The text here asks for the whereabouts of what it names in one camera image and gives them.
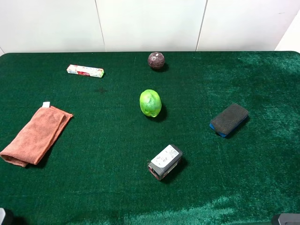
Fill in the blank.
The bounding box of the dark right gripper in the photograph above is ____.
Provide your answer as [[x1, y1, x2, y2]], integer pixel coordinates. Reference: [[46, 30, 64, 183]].
[[271, 213, 300, 225]]

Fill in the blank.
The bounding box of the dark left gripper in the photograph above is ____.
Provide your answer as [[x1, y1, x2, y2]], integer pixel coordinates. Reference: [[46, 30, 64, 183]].
[[0, 208, 13, 225]]

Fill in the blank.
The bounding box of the folded orange microfiber cloth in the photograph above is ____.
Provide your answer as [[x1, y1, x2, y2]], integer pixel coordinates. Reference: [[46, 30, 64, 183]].
[[0, 102, 73, 167]]

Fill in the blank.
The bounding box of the green felt table cover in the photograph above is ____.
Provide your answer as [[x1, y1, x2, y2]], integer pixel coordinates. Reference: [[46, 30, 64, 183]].
[[0, 52, 300, 225]]

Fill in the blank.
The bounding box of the black and blue eraser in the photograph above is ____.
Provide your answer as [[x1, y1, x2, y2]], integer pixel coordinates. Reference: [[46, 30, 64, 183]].
[[210, 104, 248, 138]]

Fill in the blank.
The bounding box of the grey box with white label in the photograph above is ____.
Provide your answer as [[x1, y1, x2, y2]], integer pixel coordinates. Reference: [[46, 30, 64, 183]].
[[147, 144, 183, 181]]

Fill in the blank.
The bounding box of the long candy stick pack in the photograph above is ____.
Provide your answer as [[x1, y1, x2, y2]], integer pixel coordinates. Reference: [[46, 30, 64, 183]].
[[67, 65, 105, 78]]

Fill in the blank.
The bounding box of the green lime fruit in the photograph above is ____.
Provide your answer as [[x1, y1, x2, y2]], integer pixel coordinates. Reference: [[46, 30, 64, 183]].
[[139, 89, 162, 118]]

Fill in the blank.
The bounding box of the dark brown textured ball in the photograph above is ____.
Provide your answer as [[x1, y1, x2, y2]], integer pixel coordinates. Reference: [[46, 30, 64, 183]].
[[148, 52, 165, 70]]

